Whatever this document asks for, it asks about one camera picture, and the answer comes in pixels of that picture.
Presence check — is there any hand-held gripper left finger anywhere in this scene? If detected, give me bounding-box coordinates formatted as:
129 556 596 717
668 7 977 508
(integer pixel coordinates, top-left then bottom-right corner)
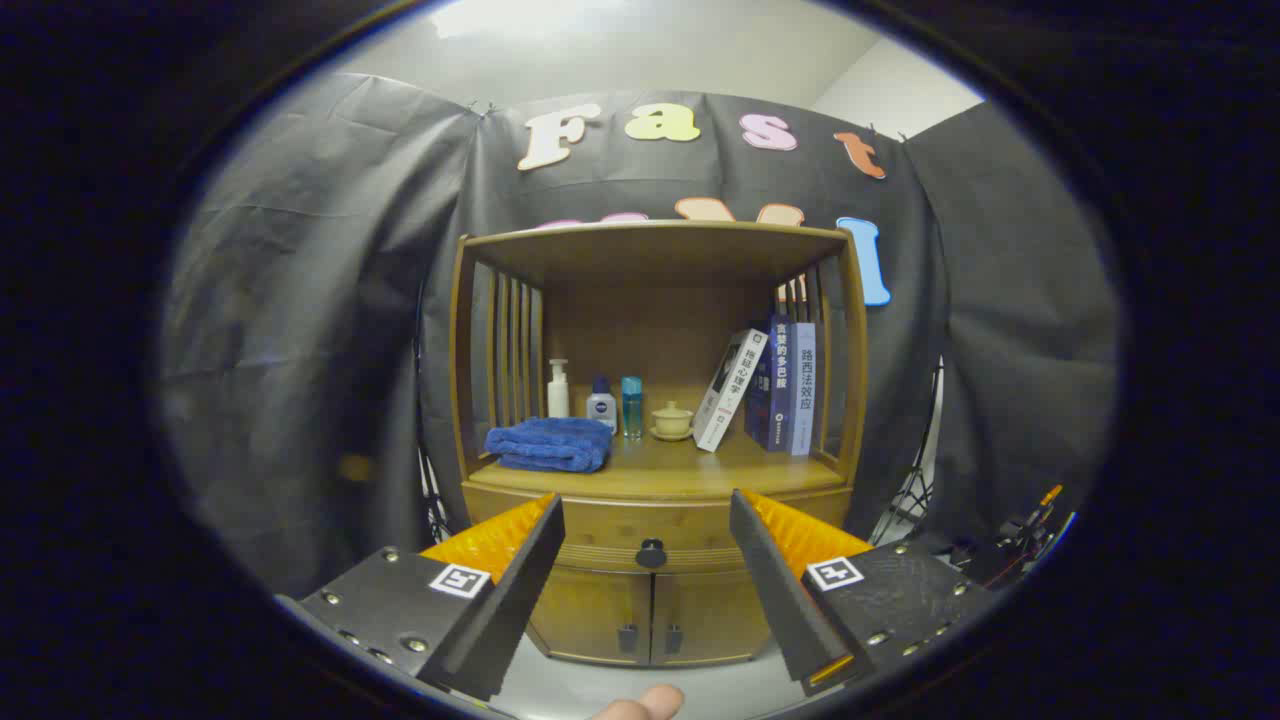
275 492 566 703

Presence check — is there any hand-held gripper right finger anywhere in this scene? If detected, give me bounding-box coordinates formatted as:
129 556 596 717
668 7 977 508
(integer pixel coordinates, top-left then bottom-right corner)
729 488 993 698

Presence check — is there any wooden drawer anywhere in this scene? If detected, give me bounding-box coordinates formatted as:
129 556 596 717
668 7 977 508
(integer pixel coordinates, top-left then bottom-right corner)
462 482 853 579

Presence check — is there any wooden countertop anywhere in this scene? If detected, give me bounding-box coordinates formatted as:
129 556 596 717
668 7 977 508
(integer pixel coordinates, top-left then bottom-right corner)
470 430 849 499

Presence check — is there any wooden cabinet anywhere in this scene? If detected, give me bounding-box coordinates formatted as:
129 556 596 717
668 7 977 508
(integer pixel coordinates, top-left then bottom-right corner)
448 220 869 669

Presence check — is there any black tripod stand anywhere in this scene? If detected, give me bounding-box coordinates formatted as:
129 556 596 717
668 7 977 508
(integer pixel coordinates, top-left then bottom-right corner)
416 290 453 543

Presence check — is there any blue folded towel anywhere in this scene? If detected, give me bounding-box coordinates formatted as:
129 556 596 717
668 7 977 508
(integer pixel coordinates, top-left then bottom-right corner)
484 417 615 474

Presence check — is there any beige lidded teacup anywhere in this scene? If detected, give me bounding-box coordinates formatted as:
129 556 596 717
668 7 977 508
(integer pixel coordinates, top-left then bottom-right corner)
650 401 695 442

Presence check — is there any white book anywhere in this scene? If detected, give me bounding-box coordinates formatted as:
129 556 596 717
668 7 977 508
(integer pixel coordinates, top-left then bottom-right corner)
692 328 769 453

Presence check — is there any pale blue book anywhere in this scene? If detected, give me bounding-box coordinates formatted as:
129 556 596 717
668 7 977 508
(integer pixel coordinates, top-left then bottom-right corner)
790 321 818 457

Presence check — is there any dark blue book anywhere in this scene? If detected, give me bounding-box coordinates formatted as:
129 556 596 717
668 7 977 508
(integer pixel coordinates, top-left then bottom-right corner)
744 314 798 451

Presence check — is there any white bottle with blue cap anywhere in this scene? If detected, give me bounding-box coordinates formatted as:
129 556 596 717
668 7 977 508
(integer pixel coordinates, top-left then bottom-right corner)
586 375 618 433

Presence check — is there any black device with wires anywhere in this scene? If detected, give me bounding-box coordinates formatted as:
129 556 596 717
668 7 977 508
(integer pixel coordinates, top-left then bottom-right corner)
950 485 1076 591

